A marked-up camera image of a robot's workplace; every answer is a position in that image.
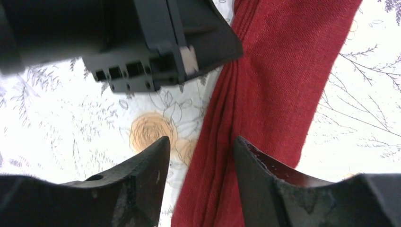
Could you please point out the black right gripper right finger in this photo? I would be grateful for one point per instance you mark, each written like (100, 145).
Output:
(276, 195)

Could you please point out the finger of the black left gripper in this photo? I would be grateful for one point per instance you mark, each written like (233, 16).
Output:
(207, 39)

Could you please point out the dark red cloth napkin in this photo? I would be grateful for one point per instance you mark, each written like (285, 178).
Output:
(269, 97)

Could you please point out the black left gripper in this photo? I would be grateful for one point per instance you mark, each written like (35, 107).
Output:
(128, 43)

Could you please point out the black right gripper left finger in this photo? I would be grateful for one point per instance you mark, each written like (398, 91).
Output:
(129, 194)

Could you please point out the floral patterned tablecloth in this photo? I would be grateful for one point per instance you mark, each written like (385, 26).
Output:
(58, 124)

